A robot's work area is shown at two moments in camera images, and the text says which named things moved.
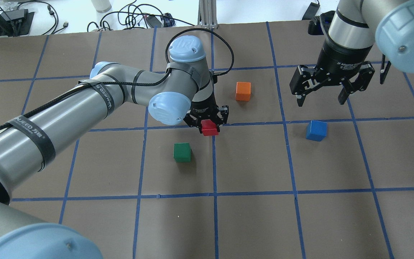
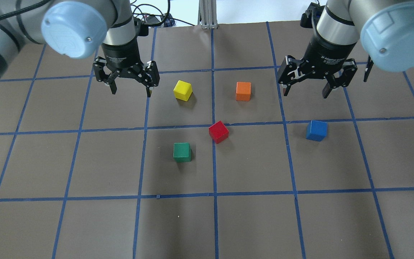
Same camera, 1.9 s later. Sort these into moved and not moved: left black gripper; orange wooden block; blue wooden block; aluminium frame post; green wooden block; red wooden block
Moved: red wooden block; left black gripper
Not moved: aluminium frame post; orange wooden block; green wooden block; blue wooden block
